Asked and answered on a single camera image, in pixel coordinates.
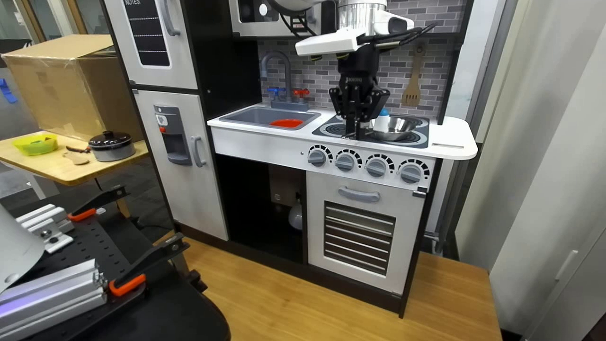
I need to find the grey curved cover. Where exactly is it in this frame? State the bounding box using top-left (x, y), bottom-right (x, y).
top-left (0, 204), bottom-right (47, 293)

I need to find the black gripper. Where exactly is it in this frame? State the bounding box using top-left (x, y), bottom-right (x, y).
top-left (328, 43), bottom-right (392, 138)

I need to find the red plate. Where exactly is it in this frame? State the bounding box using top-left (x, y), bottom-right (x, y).
top-left (271, 115), bottom-right (307, 132)

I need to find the small beige toy food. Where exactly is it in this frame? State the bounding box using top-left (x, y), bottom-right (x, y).
top-left (62, 142), bottom-right (95, 168)

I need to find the small silver pan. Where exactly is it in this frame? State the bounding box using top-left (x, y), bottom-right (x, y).
top-left (362, 111), bottom-right (426, 144)

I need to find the black clamp with orange handle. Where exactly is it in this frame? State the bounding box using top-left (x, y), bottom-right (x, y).
top-left (64, 183), bottom-right (129, 227)
top-left (106, 231), bottom-right (191, 301)

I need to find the short grey fridge door handle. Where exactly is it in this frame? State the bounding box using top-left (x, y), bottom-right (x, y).
top-left (191, 136), bottom-right (210, 170)

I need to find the long aluminium extrusion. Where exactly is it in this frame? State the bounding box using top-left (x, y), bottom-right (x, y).
top-left (0, 255), bottom-right (112, 341)

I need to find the grey stove knob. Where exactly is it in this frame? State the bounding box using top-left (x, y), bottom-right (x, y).
top-left (333, 147), bottom-right (362, 174)
top-left (307, 144), bottom-right (333, 170)
top-left (364, 151), bottom-right (396, 180)
top-left (394, 157), bottom-right (430, 187)

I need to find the large cardboard box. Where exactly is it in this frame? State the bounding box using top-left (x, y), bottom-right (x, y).
top-left (0, 32), bottom-right (144, 142)

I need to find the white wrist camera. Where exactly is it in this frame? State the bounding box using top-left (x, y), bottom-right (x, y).
top-left (294, 24), bottom-right (383, 58)

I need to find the wooden spatula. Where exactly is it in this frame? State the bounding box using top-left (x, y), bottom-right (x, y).
top-left (401, 41), bottom-right (428, 108)

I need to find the black lidded pot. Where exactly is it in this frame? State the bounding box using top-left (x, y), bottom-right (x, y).
top-left (87, 128), bottom-right (138, 164)

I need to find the white cabinet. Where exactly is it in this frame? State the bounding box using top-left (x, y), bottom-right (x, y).
top-left (454, 0), bottom-right (606, 341)

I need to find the black and white toy kitchen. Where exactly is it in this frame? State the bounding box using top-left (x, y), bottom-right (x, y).
top-left (102, 0), bottom-right (479, 318)

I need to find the silver aluminium bracket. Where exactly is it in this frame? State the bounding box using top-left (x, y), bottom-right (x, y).
top-left (15, 200), bottom-right (76, 255)

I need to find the grey oven door handle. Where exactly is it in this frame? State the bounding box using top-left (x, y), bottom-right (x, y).
top-left (335, 183), bottom-right (383, 206)

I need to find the yellow green bowl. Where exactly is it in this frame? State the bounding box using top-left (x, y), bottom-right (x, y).
top-left (13, 132), bottom-right (61, 159)

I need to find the long grey fridge door handle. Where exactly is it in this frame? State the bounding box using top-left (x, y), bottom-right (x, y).
top-left (163, 0), bottom-right (184, 37)

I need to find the grey toy water dispenser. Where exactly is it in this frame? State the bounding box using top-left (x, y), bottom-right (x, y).
top-left (153, 104), bottom-right (193, 168)

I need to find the grey toy faucet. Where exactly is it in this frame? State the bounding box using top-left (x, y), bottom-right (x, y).
top-left (258, 51), bottom-right (297, 106)

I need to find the small white bottle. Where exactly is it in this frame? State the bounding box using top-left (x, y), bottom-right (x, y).
top-left (375, 108), bottom-right (394, 134)

